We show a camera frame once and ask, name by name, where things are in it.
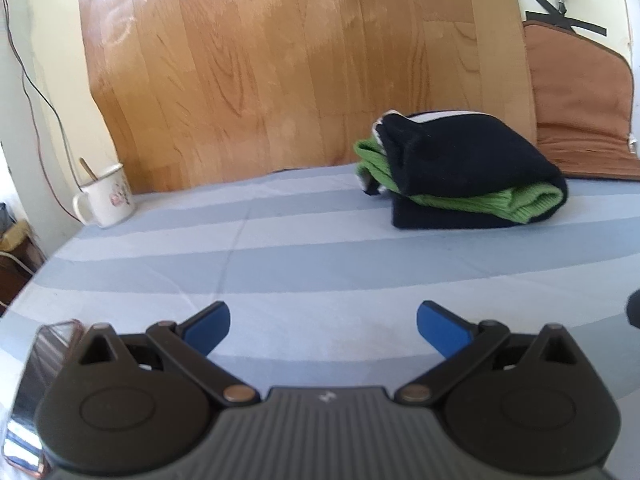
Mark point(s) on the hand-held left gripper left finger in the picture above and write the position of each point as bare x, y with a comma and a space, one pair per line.
210, 322

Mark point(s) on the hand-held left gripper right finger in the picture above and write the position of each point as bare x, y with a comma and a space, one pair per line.
440, 325

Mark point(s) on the black green striped sweater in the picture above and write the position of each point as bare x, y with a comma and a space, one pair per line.
465, 160

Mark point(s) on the striped blue bed sheet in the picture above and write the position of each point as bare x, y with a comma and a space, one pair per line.
325, 260

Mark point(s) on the white floral enamel mug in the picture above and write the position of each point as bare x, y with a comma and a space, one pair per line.
112, 195

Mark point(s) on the smartphone in clear case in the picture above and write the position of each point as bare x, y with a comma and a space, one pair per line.
45, 355

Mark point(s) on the wooden bedside cabinet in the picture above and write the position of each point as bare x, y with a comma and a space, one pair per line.
20, 280

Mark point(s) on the brown padded cushion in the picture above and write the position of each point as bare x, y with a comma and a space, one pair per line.
580, 100

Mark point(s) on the wooden headboard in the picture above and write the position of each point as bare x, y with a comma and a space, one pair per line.
300, 75

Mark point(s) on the black tape strip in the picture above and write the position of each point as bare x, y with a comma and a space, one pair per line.
547, 5
575, 22

